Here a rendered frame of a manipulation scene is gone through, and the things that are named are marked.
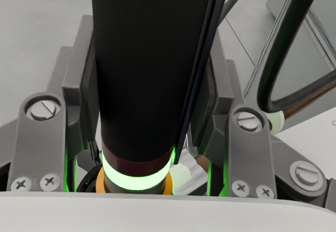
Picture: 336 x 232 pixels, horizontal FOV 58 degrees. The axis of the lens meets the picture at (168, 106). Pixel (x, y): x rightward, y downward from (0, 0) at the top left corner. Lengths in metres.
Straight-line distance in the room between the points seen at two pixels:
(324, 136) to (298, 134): 0.05
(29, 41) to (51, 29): 0.23
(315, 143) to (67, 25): 2.55
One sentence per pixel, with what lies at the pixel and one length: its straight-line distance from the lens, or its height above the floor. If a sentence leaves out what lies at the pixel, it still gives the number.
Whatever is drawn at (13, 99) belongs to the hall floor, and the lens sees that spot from 2.31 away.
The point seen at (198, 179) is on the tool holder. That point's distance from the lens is 0.22.
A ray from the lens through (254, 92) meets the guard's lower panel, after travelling 1.89.
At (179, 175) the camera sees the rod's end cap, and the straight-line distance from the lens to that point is 0.21.
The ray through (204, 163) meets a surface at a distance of 0.22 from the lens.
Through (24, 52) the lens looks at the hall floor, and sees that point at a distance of 2.66.
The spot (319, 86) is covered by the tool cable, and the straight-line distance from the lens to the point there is 0.31.
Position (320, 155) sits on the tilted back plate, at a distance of 0.58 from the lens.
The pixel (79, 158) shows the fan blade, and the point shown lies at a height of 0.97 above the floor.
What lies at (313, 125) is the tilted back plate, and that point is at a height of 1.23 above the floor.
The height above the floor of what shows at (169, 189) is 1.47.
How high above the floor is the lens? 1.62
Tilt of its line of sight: 48 degrees down
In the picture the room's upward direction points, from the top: 10 degrees clockwise
